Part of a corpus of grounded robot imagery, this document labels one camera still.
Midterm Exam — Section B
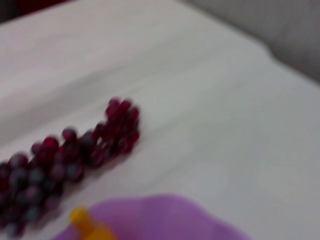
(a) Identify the dark red grape bunch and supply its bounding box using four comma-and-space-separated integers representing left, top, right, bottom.
0, 96, 141, 240

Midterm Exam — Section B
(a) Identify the yellow banana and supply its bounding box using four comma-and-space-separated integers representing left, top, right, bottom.
69, 206, 119, 240

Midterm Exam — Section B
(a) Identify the purple wavy plastic plate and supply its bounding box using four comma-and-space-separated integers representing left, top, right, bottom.
51, 192, 253, 240

